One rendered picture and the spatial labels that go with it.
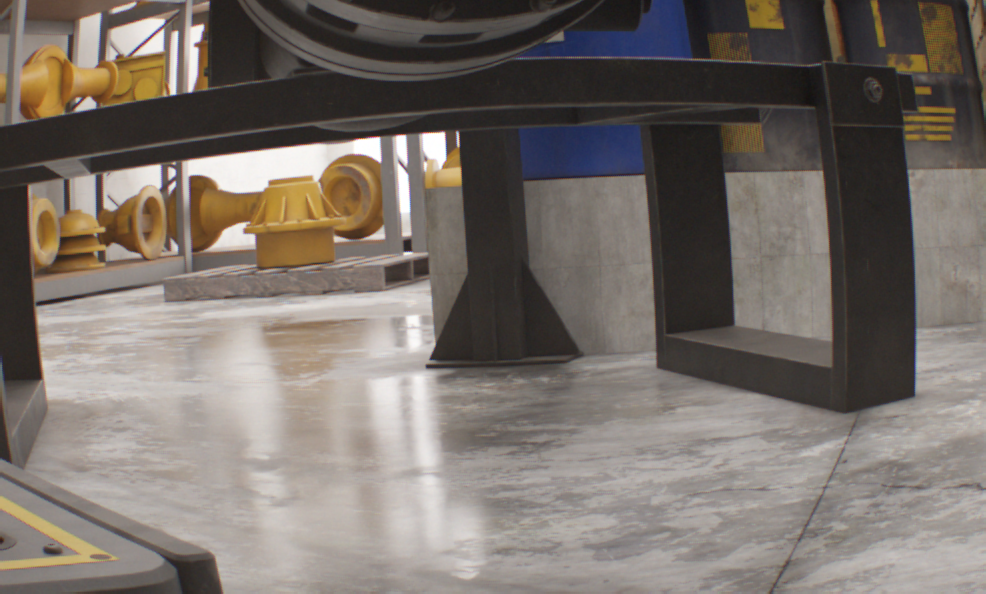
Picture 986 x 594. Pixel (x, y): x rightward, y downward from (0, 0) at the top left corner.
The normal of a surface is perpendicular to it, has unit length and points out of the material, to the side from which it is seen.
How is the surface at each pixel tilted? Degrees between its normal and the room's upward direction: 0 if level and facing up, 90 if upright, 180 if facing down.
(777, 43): 90
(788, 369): 90
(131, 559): 0
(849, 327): 90
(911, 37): 90
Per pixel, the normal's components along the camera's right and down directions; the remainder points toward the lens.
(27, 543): -0.07, -1.00
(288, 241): 0.00, 0.05
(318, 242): 0.71, -0.01
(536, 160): -0.76, 0.08
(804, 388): -0.97, 0.08
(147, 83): 0.29, 0.03
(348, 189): -0.32, 0.07
